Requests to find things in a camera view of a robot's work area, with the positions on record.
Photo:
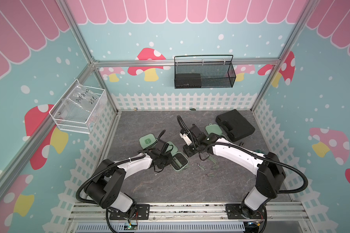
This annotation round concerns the green nail clipper large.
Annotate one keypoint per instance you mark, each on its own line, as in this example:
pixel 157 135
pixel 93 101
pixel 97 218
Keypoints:
pixel 213 160

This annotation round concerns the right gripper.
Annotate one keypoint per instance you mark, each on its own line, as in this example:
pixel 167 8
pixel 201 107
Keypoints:
pixel 185 149

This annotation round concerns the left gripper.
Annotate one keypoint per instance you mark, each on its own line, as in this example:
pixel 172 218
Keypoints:
pixel 169 160

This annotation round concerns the clear plastic bag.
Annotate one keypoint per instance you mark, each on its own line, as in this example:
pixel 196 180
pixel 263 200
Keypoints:
pixel 83 106

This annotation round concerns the black wire wall basket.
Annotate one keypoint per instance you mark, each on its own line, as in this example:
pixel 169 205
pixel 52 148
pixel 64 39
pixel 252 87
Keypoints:
pixel 216 71

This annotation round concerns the black plastic tool case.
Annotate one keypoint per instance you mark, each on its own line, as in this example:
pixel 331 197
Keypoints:
pixel 235 125

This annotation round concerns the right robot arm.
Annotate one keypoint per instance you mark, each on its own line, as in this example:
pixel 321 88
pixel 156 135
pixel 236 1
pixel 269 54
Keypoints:
pixel 269 171

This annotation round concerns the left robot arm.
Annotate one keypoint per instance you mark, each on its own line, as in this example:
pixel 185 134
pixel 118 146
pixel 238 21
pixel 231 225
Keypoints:
pixel 103 188

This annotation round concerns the black box in basket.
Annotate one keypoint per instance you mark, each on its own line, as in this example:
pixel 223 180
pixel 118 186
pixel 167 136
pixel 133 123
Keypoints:
pixel 188 80

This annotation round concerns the front aluminium rail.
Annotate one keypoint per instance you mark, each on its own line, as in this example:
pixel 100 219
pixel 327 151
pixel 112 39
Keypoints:
pixel 274 211

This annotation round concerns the green case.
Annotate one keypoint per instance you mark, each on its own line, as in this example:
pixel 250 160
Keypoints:
pixel 214 129
pixel 147 141
pixel 180 161

